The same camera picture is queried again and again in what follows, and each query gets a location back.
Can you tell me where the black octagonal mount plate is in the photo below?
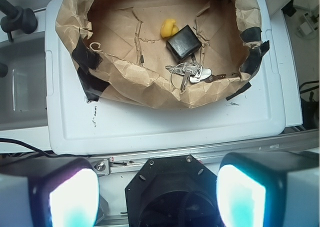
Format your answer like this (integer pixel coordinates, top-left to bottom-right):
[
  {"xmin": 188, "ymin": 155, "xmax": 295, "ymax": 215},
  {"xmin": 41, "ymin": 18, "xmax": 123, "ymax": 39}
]
[{"xmin": 125, "ymin": 155, "xmax": 224, "ymax": 227}]

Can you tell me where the aluminium extrusion rail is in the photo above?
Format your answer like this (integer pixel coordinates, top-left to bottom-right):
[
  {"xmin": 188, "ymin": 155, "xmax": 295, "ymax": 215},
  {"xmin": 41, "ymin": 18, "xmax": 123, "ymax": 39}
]
[{"xmin": 88, "ymin": 129, "xmax": 320, "ymax": 176}]

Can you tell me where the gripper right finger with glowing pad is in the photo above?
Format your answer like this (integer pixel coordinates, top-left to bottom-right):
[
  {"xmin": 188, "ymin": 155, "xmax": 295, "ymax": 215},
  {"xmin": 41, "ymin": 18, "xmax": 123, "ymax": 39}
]
[{"xmin": 216, "ymin": 151, "xmax": 320, "ymax": 227}]

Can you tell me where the clear plastic container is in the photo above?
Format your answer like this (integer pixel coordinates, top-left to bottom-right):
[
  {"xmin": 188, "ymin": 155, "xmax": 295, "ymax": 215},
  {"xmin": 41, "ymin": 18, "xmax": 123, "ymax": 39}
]
[{"xmin": 0, "ymin": 32, "xmax": 48, "ymax": 131}]

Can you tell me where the white power adapter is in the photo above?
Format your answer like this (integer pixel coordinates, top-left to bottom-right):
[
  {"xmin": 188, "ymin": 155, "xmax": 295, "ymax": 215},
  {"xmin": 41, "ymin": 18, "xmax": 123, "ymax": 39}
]
[{"xmin": 297, "ymin": 12, "xmax": 320, "ymax": 38}]

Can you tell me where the yellow rubber duck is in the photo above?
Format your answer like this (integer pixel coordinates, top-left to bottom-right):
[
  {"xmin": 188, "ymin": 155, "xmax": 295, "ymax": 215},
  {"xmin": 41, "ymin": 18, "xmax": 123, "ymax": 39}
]
[{"xmin": 160, "ymin": 18, "xmax": 179, "ymax": 38}]

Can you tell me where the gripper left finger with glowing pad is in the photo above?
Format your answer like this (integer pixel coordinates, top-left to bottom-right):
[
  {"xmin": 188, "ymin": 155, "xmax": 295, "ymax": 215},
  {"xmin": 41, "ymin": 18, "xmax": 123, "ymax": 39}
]
[{"xmin": 0, "ymin": 157, "xmax": 100, "ymax": 227}]

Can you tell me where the black clamp knob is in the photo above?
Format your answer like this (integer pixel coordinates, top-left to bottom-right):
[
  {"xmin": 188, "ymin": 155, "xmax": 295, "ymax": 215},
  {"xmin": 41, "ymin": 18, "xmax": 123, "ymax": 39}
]
[{"xmin": 0, "ymin": 0, "xmax": 38, "ymax": 43}]

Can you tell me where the black cable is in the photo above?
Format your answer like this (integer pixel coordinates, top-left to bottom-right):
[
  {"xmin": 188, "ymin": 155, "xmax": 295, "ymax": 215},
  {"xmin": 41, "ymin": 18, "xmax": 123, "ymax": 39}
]
[{"xmin": 0, "ymin": 137, "xmax": 76, "ymax": 158}]

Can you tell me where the crumpled brown paper bag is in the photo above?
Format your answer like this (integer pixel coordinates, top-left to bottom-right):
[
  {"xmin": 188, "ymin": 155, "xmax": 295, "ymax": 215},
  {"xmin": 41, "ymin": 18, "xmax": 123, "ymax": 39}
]
[{"xmin": 55, "ymin": 0, "xmax": 269, "ymax": 109}]

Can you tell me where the white plastic bin lid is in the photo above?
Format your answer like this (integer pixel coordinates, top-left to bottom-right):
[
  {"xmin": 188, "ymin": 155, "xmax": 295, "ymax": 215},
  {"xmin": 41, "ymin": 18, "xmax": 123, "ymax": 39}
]
[{"xmin": 44, "ymin": 0, "xmax": 286, "ymax": 155}]

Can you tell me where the silver key bunch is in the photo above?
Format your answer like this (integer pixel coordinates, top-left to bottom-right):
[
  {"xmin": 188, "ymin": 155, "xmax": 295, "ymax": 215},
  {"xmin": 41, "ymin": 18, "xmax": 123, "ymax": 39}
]
[{"xmin": 165, "ymin": 61, "xmax": 227, "ymax": 92}]

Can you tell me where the black square box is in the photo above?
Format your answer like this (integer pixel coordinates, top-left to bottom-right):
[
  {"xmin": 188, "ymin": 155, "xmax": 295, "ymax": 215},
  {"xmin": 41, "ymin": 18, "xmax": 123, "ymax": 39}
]
[{"xmin": 165, "ymin": 25, "xmax": 202, "ymax": 63}]

